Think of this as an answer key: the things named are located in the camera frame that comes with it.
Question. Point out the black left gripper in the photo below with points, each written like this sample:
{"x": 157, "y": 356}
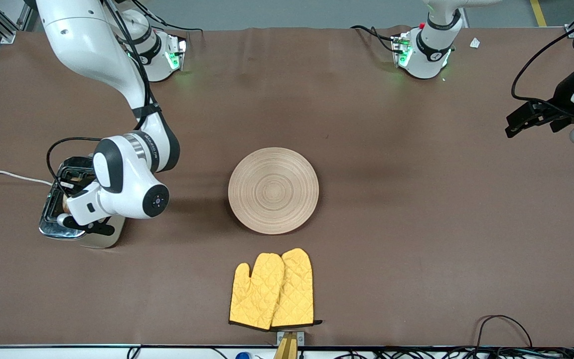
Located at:
{"x": 561, "y": 97}

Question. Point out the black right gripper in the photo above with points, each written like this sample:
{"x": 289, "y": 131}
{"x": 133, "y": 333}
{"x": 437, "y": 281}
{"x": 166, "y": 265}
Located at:
{"x": 74, "y": 185}

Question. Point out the brown bread slice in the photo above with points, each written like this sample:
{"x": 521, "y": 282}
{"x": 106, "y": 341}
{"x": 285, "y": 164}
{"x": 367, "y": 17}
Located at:
{"x": 67, "y": 204}

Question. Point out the round wooden plate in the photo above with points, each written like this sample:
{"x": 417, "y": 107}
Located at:
{"x": 273, "y": 190}

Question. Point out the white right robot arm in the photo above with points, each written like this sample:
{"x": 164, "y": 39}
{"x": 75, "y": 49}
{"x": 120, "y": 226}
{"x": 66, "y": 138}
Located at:
{"x": 127, "y": 189}

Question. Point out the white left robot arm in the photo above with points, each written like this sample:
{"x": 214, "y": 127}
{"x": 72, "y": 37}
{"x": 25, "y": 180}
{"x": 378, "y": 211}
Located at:
{"x": 431, "y": 50}

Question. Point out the cream and chrome toaster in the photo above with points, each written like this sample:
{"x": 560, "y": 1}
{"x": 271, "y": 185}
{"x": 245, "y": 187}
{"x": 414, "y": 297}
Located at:
{"x": 50, "y": 224}

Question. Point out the small white paper scrap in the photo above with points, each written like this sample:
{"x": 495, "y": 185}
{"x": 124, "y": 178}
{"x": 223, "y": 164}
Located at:
{"x": 475, "y": 43}

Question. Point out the brown table cover mat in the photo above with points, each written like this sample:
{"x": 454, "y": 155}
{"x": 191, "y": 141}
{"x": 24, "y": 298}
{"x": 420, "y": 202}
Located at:
{"x": 366, "y": 124}

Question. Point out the yellow quilted oven mitt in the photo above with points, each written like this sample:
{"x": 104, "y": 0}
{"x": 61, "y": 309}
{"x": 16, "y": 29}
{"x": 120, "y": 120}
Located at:
{"x": 257, "y": 294}
{"x": 299, "y": 289}

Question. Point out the small blue object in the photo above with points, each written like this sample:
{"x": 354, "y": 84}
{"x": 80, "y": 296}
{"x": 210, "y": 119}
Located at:
{"x": 242, "y": 355}

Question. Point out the wooden camera mount bracket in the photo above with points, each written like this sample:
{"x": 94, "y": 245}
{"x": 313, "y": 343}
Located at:
{"x": 288, "y": 346}

